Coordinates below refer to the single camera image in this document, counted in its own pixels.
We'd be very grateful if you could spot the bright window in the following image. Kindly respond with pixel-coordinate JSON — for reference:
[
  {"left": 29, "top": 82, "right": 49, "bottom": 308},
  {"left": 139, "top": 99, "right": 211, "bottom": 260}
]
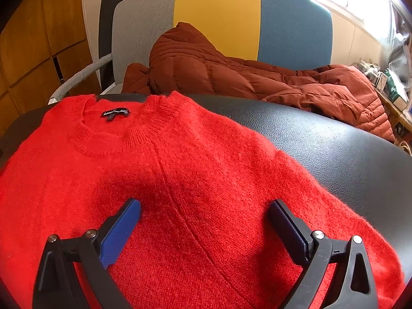
[{"left": 309, "top": 0, "right": 396, "bottom": 49}]

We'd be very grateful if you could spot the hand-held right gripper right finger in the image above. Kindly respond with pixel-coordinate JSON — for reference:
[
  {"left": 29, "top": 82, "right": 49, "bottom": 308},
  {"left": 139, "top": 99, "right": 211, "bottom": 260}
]
[{"left": 267, "top": 199, "right": 379, "bottom": 309}]

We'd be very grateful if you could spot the black chair frame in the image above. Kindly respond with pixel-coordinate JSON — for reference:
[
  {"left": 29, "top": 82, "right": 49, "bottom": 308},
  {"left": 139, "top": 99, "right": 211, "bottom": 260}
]
[{"left": 98, "top": 0, "right": 118, "bottom": 91}]

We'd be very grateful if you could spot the red knit sweater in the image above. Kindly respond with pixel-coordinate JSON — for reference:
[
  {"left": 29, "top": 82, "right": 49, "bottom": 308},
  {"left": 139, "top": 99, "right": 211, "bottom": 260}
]
[{"left": 0, "top": 91, "right": 407, "bottom": 309}]

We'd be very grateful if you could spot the wooden cabinet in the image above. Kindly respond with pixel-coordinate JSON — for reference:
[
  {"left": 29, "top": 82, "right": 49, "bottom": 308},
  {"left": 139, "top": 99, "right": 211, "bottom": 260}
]
[{"left": 0, "top": 0, "right": 102, "bottom": 136}]

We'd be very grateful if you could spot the rust brown puffer jacket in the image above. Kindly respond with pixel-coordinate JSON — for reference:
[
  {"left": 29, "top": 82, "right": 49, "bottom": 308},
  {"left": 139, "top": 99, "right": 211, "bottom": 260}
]
[{"left": 122, "top": 22, "right": 396, "bottom": 142}]

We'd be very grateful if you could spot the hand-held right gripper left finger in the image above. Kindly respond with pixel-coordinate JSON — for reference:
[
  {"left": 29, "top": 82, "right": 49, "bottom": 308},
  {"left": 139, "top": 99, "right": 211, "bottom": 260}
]
[{"left": 32, "top": 198, "right": 142, "bottom": 309}]

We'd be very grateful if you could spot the grey yellow blue sofa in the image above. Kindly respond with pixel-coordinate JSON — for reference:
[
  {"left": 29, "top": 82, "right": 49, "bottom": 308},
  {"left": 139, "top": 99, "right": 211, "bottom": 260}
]
[{"left": 111, "top": 0, "right": 333, "bottom": 94}]

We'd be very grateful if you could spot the cluttered wooden shelf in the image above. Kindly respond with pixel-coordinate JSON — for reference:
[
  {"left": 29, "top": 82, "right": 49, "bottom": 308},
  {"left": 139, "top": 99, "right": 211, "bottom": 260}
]
[{"left": 357, "top": 3, "right": 412, "bottom": 155}]

